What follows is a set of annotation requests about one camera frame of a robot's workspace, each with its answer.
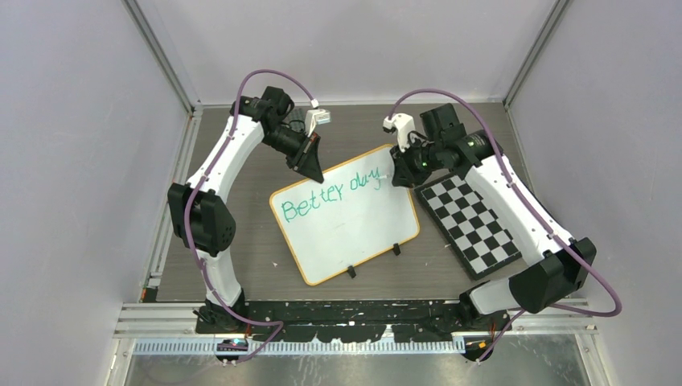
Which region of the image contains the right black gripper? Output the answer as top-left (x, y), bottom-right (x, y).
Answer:
top-left (391, 135), bottom-right (443, 187)

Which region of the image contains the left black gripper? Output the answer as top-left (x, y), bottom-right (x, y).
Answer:
top-left (264, 125), bottom-right (325, 184)

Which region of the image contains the yellow framed whiteboard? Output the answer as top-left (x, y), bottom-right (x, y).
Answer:
top-left (269, 144), bottom-right (420, 286)

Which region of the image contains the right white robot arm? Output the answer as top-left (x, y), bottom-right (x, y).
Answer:
top-left (382, 104), bottom-right (596, 331)

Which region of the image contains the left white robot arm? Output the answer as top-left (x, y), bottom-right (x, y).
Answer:
top-left (167, 86), bottom-right (331, 333)

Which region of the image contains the grey studded baseplate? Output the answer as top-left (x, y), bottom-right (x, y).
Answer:
top-left (287, 108), bottom-right (307, 126)

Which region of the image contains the black white checkerboard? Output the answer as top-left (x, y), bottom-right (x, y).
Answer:
top-left (414, 171), bottom-right (566, 281)

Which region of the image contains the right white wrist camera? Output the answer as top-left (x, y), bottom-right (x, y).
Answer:
top-left (382, 113), bottom-right (415, 153)

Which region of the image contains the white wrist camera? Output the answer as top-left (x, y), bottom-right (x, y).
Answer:
top-left (382, 113), bottom-right (415, 153)
top-left (304, 109), bottom-right (331, 137)

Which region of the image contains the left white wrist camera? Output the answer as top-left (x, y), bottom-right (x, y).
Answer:
top-left (304, 109), bottom-right (331, 137)

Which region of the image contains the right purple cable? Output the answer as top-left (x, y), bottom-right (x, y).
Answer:
top-left (386, 88), bottom-right (623, 364)

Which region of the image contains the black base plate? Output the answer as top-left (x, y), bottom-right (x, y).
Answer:
top-left (194, 300), bottom-right (509, 343)

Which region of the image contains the aluminium rail frame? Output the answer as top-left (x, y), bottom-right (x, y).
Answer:
top-left (113, 106), bottom-right (599, 357)

